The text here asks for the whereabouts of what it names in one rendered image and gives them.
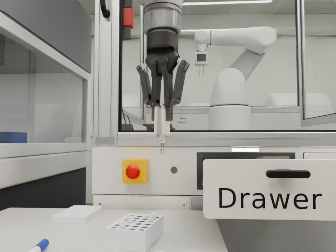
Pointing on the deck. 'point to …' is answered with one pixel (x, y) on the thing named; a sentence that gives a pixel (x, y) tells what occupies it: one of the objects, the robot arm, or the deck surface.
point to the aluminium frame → (320, 138)
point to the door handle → (104, 9)
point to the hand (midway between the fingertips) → (162, 121)
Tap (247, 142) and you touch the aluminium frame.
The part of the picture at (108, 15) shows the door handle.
